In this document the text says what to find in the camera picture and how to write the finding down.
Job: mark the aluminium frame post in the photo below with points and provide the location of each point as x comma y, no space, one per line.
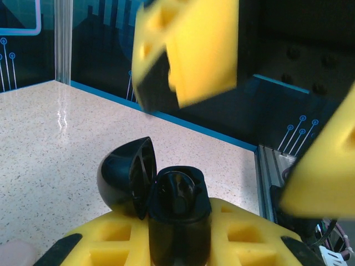
63,41

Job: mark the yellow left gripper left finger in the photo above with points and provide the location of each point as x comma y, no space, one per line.
83,243

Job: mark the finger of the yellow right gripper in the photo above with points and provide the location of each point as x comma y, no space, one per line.
199,50
324,171

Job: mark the long aluminium base rail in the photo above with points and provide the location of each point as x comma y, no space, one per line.
270,171

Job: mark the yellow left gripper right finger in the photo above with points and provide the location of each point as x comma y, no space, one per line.
222,249

